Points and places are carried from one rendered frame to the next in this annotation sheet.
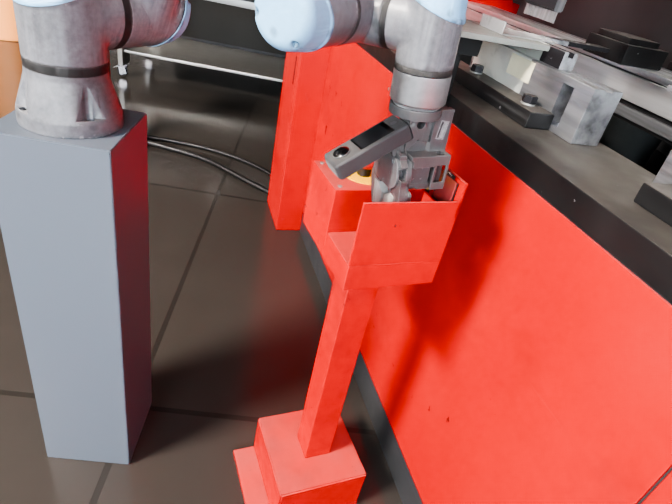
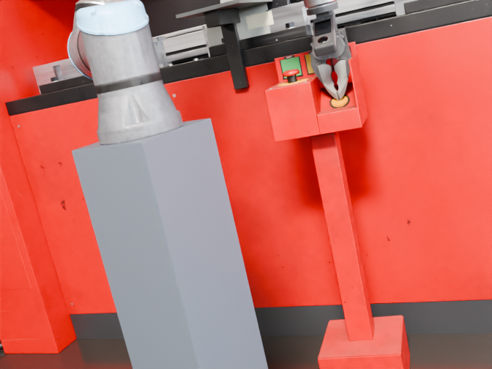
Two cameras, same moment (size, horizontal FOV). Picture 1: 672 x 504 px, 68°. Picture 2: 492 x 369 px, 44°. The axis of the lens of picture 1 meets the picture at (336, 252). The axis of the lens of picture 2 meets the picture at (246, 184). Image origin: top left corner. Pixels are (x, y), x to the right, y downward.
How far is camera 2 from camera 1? 113 cm
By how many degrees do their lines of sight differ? 45
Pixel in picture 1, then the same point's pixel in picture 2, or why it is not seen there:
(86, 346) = (238, 340)
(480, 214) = not seen: hidden behind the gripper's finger
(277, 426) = (333, 349)
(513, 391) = (436, 144)
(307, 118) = (28, 214)
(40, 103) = (157, 105)
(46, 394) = not seen: outside the picture
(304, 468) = (381, 340)
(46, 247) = (195, 239)
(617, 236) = (427, 18)
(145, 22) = not seen: hidden behind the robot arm
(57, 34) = (150, 47)
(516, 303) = (399, 102)
